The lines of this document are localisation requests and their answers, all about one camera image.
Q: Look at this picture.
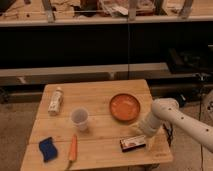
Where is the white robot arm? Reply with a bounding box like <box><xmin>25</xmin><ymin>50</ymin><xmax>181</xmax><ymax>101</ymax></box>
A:
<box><xmin>130</xmin><ymin>98</ymin><xmax>213</xmax><ymax>153</ymax></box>

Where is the orange ceramic bowl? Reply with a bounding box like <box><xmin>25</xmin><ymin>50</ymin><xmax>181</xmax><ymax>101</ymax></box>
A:
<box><xmin>109</xmin><ymin>93</ymin><xmax>140</xmax><ymax>122</ymax></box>

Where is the translucent plastic cup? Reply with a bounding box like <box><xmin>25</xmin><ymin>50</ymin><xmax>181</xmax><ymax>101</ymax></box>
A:
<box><xmin>70</xmin><ymin>108</ymin><xmax>88</xmax><ymax>131</ymax></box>

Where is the wooden table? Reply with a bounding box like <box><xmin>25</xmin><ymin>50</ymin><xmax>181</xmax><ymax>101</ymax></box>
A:
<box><xmin>21</xmin><ymin>79</ymin><xmax>173</xmax><ymax>171</ymax></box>

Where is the white plastic bottle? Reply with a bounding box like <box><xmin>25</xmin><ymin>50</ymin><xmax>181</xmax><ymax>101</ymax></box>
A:
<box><xmin>48</xmin><ymin>87</ymin><xmax>63</xmax><ymax>116</ymax></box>

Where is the orange carrot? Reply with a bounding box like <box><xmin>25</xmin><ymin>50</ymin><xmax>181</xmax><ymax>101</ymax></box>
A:
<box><xmin>67</xmin><ymin>134</ymin><xmax>77</xmax><ymax>170</ymax></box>

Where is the metal shelf rack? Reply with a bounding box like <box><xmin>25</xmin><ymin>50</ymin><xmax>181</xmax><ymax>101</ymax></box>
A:
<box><xmin>0</xmin><ymin>0</ymin><xmax>213</xmax><ymax>86</ymax></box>

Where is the blue sponge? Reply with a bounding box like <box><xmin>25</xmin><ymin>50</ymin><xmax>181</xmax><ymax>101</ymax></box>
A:
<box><xmin>39</xmin><ymin>137</ymin><xmax>58</xmax><ymax>162</ymax></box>

